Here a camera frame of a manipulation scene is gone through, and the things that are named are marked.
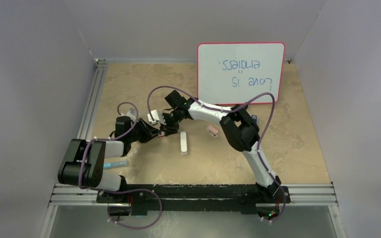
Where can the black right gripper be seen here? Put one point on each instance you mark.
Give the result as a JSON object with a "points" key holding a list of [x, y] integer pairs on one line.
{"points": [[167, 127]]}

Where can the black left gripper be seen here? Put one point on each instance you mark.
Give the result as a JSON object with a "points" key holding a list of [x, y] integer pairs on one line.
{"points": [[148, 132]]}

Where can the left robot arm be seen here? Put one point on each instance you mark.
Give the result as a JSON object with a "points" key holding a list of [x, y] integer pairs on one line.
{"points": [[83, 162]]}

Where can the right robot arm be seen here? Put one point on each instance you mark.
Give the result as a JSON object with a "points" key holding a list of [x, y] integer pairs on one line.
{"points": [[239, 128]]}

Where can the light blue marker pen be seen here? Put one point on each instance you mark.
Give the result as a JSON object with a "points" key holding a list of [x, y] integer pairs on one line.
{"points": [[115, 164]]}

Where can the pink white eraser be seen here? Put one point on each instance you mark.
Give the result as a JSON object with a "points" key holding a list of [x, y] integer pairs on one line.
{"points": [[212, 131]]}

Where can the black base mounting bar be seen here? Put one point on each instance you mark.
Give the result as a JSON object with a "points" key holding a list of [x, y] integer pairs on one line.
{"points": [[246, 208]]}

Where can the pink framed whiteboard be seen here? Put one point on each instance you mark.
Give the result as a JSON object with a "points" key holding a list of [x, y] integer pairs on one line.
{"points": [[234, 73]]}

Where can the left aluminium rail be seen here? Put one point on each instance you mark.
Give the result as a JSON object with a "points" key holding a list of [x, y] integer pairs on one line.
{"points": [[93, 101]]}

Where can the aluminium rail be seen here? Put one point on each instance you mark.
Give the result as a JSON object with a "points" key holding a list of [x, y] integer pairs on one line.
{"points": [[93, 101], [295, 194]]}

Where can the front aluminium rail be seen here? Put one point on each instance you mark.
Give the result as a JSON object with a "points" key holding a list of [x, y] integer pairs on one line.
{"points": [[295, 194]]}

